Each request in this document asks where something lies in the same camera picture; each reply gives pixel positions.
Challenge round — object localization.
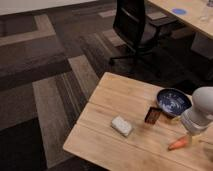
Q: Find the dark brown square cup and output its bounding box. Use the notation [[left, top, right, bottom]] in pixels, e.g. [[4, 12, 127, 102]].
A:
[[144, 107, 162, 124]]

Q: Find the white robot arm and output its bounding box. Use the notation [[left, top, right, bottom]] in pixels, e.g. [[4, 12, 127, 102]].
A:
[[180, 87, 213, 147]]

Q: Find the black office chair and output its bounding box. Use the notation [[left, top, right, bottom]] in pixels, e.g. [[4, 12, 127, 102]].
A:
[[109, 0, 174, 65]]

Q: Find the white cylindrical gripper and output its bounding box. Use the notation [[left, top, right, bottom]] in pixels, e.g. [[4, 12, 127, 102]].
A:
[[180, 108, 213, 146]]

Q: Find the blue round coaster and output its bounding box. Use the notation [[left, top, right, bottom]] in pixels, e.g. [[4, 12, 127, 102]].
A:
[[172, 8, 187, 15]]

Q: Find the white sponge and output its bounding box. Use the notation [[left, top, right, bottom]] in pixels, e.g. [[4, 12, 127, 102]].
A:
[[111, 116, 133, 137]]

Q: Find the clear drinking glass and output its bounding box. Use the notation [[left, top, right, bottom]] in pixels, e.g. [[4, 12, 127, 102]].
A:
[[200, 0, 213, 21]]

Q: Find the orange pepper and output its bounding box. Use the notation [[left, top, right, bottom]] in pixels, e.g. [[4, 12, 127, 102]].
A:
[[168, 136, 189, 151]]

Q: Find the blue ceramic bowl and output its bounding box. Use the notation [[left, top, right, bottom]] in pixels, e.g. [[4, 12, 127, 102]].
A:
[[156, 88, 192, 117]]

